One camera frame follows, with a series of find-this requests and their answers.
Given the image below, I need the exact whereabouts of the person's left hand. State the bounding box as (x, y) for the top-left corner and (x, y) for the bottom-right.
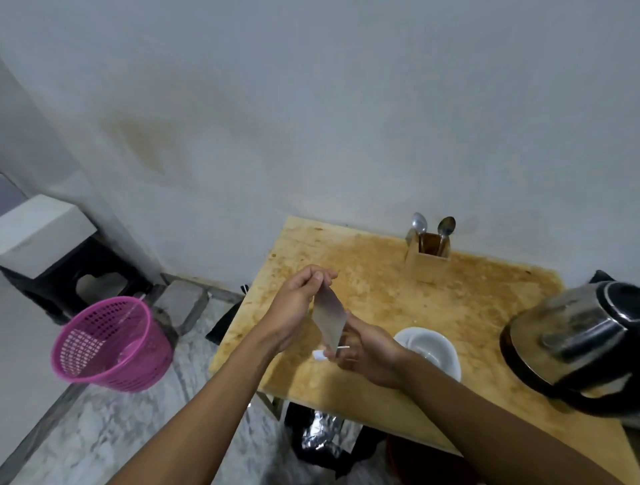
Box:
(260, 265), (339, 353)

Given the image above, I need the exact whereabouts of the person's right hand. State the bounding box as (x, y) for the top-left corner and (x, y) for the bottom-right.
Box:
(323, 312), (417, 391)

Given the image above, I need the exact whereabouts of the grey paper sachet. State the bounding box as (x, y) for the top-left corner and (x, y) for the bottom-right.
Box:
(312, 284), (349, 353)

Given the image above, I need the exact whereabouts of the person's right forearm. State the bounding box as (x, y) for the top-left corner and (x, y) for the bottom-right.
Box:
(399, 350), (627, 485)

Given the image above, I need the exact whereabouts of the person's left forearm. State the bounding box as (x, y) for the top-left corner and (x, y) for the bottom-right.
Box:
(106, 323), (289, 485)

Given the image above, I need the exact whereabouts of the white ceramic cup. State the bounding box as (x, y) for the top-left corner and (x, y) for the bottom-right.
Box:
(393, 327), (462, 383)

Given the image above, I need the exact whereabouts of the wooden utensil holder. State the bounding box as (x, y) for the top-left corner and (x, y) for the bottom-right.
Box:
(403, 229), (452, 284)

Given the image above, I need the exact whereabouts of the black object beside table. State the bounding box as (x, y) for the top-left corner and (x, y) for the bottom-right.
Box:
(204, 285), (251, 346)

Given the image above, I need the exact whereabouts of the black bag with silver foil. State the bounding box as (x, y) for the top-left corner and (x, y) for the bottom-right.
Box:
(284, 402), (389, 479)

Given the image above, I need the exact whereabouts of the grey stone block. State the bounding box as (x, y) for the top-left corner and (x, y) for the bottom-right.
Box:
(152, 279), (210, 336)

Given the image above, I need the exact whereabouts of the stainless steel electric kettle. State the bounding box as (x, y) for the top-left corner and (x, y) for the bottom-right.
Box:
(499, 270), (640, 418)

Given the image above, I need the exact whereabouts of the pink plastic basket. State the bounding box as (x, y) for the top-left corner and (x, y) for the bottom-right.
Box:
(51, 296), (175, 393)

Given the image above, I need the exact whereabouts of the black plastic stool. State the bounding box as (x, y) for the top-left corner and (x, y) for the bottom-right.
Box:
(0, 234), (152, 326)

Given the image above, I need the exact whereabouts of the white box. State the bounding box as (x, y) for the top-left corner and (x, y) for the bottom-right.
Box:
(0, 194), (99, 280)

